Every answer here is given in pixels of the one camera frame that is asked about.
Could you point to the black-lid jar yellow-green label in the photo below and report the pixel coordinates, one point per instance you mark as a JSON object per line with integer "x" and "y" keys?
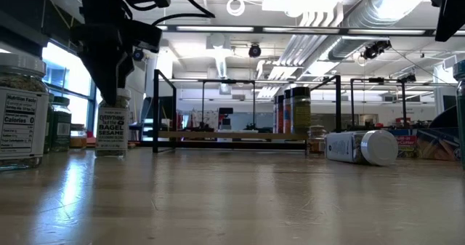
{"x": 301, "y": 114}

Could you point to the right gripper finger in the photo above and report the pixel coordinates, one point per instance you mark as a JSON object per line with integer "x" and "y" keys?
{"x": 452, "y": 8}

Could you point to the small clear spice jar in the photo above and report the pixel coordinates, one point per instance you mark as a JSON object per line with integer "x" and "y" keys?
{"x": 78, "y": 139}
{"x": 316, "y": 143}

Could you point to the blue plastic wrap box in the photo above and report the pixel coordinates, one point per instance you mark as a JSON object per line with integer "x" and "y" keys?
{"x": 436, "y": 145}

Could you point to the black computer monitor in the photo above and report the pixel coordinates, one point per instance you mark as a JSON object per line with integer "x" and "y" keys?
{"x": 449, "y": 103}
{"x": 165, "y": 110}

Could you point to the silver ventilation duct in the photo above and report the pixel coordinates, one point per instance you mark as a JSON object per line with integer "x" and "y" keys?
{"x": 348, "y": 45}

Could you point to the black metal frame station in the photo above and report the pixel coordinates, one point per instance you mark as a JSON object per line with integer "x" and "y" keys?
{"x": 376, "y": 80}

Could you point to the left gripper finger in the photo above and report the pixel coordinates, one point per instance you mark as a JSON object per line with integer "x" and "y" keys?
{"x": 129, "y": 67}
{"x": 105, "y": 78}

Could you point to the black-lid jar red label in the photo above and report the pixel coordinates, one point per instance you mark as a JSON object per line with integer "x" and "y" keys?
{"x": 279, "y": 114}

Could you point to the black-lid jar orange label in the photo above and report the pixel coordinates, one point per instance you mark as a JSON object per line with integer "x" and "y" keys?
{"x": 287, "y": 114}

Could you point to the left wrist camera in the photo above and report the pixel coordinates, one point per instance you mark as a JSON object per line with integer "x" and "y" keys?
{"x": 145, "y": 36}

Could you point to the long ceiling light strip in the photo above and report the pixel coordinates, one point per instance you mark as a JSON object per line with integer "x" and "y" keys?
{"x": 298, "y": 30}

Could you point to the black office chair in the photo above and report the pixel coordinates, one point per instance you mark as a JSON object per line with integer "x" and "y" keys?
{"x": 445, "y": 119}

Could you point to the black ceiling spotlight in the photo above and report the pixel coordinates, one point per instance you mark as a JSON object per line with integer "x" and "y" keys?
{"x": 254, "y": 50}
{"x": 138, "y": 54}
{"x": 376, "y": 48}

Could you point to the white-lid bagel seasoning jar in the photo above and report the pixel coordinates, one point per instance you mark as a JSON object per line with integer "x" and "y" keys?
{"x": 378, "y": 147}
{"x": 112, "y": 128}
{"x": 22, "y": 121}

